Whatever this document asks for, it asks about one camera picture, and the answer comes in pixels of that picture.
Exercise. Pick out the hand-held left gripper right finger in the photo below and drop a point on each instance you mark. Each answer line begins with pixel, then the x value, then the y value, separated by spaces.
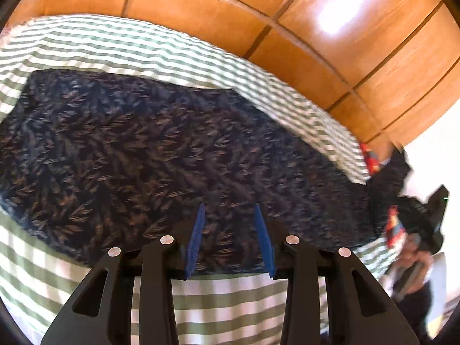
pixel 265 244

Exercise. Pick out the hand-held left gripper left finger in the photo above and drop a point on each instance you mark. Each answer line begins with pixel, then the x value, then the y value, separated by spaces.
pixel 196 240

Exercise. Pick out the dark leaf print pants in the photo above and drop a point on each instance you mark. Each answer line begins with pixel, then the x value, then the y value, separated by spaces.
pixel 143 151

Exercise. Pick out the person's right hand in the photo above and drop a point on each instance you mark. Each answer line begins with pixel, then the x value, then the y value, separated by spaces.
pixel 418 258

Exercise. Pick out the green checked bedspread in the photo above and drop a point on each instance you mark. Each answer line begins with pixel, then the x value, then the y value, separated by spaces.
pixel 233 305

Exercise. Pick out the wooden wardrobe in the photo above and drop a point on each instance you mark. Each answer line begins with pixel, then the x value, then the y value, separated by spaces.
pixel 323 61

